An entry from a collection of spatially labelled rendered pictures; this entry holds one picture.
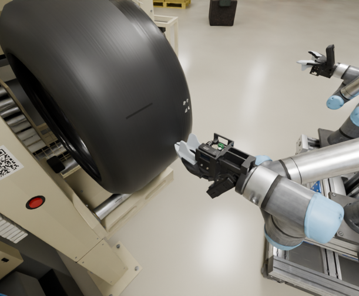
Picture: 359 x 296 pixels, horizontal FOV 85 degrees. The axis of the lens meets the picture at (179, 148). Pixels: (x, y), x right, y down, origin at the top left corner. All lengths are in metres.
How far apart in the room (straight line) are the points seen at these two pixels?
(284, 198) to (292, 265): 1.13
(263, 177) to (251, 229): 1.36
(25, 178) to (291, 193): 0.58
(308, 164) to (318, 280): 1.08
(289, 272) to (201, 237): 0.59
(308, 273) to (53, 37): 1.55
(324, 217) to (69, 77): 0.48
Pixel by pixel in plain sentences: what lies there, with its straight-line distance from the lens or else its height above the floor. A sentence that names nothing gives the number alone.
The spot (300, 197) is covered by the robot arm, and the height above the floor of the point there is 1.25.
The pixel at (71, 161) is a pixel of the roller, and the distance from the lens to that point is 0.92.
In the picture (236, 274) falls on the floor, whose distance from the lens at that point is 1.62.
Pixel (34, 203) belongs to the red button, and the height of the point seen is 1.06.
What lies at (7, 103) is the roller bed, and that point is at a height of 1.15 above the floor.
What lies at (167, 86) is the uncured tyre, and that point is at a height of 1.32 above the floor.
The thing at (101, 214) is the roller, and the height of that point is 0.91.
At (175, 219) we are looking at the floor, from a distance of 1.68.
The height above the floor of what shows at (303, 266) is 0.23.
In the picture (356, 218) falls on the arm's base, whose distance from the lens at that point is 1.12.
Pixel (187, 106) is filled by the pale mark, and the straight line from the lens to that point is 0.51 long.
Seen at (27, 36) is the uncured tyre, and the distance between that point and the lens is 0.49.
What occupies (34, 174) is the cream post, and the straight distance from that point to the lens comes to 0.61.
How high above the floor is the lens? 1.55
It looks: 47 degrees down
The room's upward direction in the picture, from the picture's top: straight up
